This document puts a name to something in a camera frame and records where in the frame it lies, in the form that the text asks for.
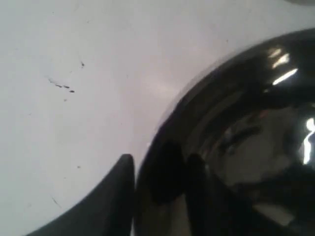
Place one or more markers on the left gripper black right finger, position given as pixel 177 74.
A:
pixel 213 209

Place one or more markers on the stainless steel bowl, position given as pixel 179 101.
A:
pixel 252 120

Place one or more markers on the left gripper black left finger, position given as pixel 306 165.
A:
pixel 106 211

